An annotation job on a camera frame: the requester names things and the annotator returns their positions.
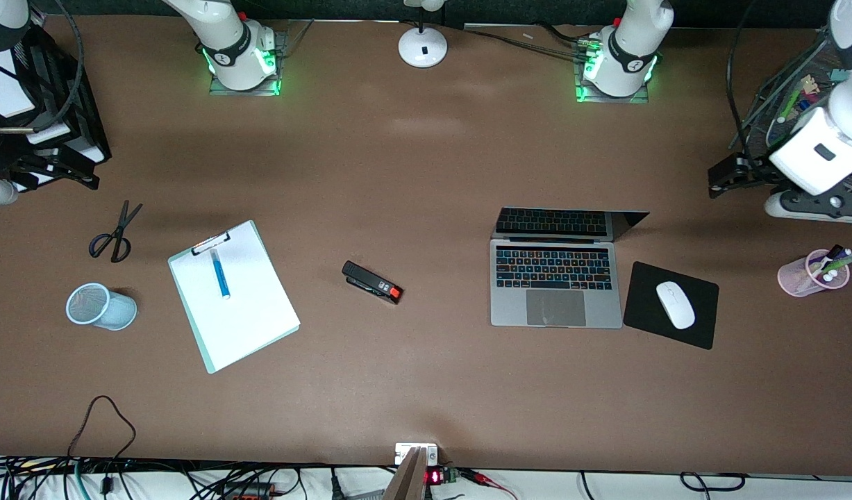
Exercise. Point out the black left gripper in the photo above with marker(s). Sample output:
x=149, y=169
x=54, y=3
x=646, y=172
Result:
x=754, y=171

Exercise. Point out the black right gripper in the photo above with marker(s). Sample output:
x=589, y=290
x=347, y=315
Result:
x=1, y=154

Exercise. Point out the silver laptop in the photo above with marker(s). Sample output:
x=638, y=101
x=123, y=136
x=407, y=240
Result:
x=557, y=309

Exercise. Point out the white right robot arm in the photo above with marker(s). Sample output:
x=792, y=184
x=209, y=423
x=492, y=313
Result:
x=231, y=48

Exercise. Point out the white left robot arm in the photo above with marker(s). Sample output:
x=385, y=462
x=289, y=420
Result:
x=630, y=48

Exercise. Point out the green marker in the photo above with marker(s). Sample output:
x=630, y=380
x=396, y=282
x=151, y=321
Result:
x=789, y=105

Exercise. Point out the black marker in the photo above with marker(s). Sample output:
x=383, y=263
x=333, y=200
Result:
x=834, y=251

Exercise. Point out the black stacked paper tray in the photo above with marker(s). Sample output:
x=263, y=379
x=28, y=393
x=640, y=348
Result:
x=85, y=132

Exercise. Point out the black scissors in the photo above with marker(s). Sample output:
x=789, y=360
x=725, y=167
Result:
x=121, y=229

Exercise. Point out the white paper stack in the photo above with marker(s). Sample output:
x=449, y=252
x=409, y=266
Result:
x=2, y=90

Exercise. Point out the pink translucent pen cup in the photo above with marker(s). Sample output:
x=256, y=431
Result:
x=794, y=278

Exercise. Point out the tan small figure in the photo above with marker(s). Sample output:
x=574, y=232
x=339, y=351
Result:
x=810, y=84

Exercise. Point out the white computer mouse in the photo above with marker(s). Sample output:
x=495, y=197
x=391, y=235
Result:
x=675, y=305

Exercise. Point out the white capped pen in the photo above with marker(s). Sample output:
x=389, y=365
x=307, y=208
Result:
x=830, y=276

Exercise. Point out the green pen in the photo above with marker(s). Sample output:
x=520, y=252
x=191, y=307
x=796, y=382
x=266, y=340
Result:
x=849, y=260

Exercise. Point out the black mesh desk organizer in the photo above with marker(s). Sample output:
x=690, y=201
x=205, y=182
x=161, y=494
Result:
x=818, y=59

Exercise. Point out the teal binder clip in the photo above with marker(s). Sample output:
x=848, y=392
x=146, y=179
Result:
x=839, y=75

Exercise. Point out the blue mesh pen cup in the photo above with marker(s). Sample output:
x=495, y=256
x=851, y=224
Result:
x=123, y=312

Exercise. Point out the black mouse pad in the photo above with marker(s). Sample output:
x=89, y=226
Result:
x=641, y=312

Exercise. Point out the white paper sheet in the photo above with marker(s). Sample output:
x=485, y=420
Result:
x=238, y=312

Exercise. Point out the teal clipboard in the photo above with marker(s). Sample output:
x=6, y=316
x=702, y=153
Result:
x=207, y=357

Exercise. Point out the white desk lamp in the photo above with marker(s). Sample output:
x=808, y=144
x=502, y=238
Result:
x=423, y=50

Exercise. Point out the black stapler orange tip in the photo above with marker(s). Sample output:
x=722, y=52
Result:
x=370, y=281

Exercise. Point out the black orange power connector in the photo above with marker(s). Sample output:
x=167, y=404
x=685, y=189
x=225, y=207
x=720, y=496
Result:
x=252, y=492

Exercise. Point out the red digit display module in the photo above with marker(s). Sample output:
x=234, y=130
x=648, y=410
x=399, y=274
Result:
x=434, y=477

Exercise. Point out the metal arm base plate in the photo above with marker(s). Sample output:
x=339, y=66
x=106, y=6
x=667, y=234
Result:
x=606, y=99
x=245, y=92

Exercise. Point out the white clamp bracket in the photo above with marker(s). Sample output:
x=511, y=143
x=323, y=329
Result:
x=400, y=453

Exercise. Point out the wooden camera post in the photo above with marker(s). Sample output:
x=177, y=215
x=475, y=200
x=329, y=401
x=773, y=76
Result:
x=406, y=482

